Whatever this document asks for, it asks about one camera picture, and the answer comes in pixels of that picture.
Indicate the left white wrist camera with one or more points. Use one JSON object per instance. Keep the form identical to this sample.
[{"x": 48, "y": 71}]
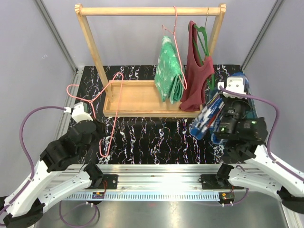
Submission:
[{"x": 79, "y": 112}]

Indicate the green plastic hanger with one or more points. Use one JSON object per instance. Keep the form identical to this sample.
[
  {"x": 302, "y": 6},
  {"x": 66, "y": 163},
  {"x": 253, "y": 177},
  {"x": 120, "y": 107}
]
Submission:
[{"x": 203, "y": 40}]

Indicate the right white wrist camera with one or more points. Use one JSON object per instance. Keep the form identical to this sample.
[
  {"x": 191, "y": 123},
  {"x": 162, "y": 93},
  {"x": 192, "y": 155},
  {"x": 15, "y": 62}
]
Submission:
[{"x": 235, "y": 84}]

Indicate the green patterned folded garment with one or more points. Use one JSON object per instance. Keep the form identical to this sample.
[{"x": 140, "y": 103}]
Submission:
[{"x": 168, "y": 77}]

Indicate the blue patterned trousers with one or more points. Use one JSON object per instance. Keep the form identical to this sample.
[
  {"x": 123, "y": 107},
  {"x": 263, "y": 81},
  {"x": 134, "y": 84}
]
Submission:
[{"x": 201, "y": 124}]

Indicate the teal transparent plastic bin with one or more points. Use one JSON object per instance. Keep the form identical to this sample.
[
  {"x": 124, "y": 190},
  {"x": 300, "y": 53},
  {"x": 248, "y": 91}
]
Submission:
[{"x": 251, "y": 107}]

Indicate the wooden clothes rack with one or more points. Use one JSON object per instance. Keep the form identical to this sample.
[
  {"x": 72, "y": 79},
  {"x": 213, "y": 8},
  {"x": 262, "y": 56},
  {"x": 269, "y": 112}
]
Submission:
[{"x": 139, "y": 98}]

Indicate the black marbled table mat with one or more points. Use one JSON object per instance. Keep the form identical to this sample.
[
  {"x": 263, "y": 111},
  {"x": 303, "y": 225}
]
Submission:
[{"x": 138, "y": 140}]

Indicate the aluminium mounting rail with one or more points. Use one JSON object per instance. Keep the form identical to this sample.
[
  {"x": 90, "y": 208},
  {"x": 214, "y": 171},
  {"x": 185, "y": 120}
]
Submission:
[{"x": 171, "y": 182}]

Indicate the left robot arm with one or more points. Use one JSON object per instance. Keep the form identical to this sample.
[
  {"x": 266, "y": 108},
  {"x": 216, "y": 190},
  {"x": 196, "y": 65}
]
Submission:
[{"x": 27, "y": 204}]

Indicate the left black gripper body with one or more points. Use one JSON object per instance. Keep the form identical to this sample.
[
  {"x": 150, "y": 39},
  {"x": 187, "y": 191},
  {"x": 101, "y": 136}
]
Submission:
[{"x": 99, "y": 132}]

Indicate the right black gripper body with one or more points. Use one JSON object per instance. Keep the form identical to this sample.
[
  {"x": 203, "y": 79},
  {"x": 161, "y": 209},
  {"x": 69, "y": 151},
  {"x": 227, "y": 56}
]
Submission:
[{"x": 235, "y": 111}]

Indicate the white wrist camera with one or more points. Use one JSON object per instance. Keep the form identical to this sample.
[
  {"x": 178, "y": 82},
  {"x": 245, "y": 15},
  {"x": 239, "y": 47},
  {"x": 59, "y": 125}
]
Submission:
[
  {"x": 235, "y": 84},
  {"x": 79, "y": 112}
]

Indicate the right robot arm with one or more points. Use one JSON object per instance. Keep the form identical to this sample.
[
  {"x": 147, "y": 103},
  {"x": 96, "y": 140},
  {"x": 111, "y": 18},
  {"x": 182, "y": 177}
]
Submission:
[{"x": 278, "y": 179}]

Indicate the maroon tank top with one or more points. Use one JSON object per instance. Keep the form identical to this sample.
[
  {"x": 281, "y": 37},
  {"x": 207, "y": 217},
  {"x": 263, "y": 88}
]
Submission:
[{"x": 197, "y": 72}]

